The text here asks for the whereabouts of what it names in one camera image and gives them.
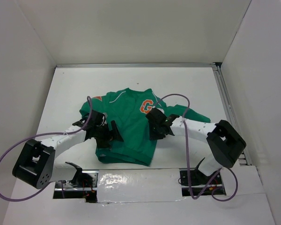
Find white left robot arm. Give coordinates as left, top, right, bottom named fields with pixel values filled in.
left=12, top=111, right=123, bottom=189

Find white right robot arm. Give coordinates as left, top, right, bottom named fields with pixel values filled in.
left=146, top=108, right=246, bottom=184

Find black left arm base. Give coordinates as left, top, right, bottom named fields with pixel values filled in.
left=53, top=170, right=99, bottom=203

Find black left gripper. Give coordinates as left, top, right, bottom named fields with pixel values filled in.
left=94, top=120, right=123, bottom=149

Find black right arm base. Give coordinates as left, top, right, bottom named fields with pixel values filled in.
left=177, top=167, right=225, bottom=197

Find green jacket white lining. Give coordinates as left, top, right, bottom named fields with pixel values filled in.
left=80, top=88, right=211, bottom=166

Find white taped cover panel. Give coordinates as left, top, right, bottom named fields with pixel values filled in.
left=97, top=169, right=183, bottom=203

